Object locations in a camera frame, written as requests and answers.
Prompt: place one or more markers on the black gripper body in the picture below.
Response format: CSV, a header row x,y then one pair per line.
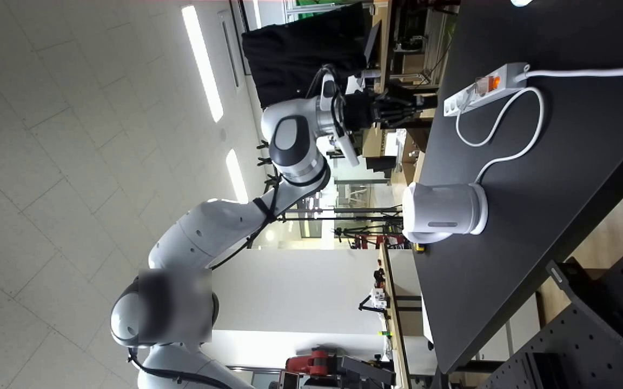
x,y
357,111

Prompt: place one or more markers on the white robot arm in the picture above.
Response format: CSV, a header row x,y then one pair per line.
x,y
168,314

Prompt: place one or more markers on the white power strip adapter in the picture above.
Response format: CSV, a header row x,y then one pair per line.
x,y
501,83

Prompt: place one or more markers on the black cloth curtain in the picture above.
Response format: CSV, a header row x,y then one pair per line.
x,y
286,57

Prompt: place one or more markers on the red black machine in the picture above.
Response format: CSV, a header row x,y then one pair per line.
x,y
318,362

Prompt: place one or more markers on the black perforated metal board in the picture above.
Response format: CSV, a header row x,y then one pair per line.
x,y
583,347

